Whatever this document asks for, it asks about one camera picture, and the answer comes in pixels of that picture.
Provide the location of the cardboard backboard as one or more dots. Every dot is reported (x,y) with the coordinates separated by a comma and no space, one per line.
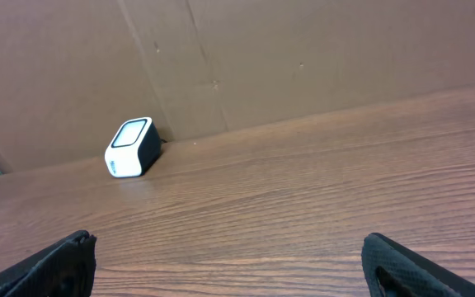
(71,72)

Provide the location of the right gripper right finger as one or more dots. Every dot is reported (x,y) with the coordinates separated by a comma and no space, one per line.
(390,269)

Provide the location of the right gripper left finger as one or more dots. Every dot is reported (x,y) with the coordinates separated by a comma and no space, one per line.
(65,268)

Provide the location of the white barcode scanner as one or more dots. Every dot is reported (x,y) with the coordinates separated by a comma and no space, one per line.
(134,149)

